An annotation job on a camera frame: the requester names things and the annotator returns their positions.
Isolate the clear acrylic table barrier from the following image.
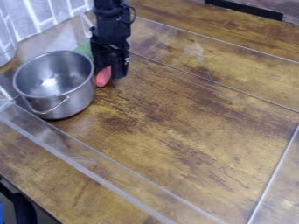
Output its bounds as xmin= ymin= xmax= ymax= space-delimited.
xmin=0 ymin=15 xmax=299 ymax=224

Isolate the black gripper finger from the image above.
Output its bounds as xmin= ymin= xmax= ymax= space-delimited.
xmin=91 ymin=42 xmax=112 ymax=71
xmin=111 ymin=52 xmax=130 ymax=80

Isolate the green bumpy toy vegetable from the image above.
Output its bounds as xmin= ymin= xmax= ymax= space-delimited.
xmin=75 ymin=42 xmax=92 ymax=57

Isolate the black bar at back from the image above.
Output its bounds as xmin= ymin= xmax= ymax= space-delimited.
xmin=204 ymin=0 xmax=284 ymax=21

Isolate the black table leg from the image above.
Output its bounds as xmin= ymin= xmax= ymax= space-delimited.
xmin=0 ymin=182 xmax=37 ymax=224

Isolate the stainless steel pot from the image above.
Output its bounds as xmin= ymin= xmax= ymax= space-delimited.
xmin=13 ymin=51 xmax=96 ymax=120

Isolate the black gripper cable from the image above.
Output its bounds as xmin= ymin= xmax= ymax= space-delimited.
xmin=117 ymin=3 xmax=138 ymax=25

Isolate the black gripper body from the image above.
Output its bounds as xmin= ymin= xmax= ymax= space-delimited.
xmin=89 ymin=0 xmax=132 ymax=52

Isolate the white patterned curtain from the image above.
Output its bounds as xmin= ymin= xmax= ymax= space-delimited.
xmin=0 ymin=0 xmax=93 ymax=67

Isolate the pink spoon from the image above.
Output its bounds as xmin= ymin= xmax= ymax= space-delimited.
xmin=96 ymin=66 xmax=111 ymax=88

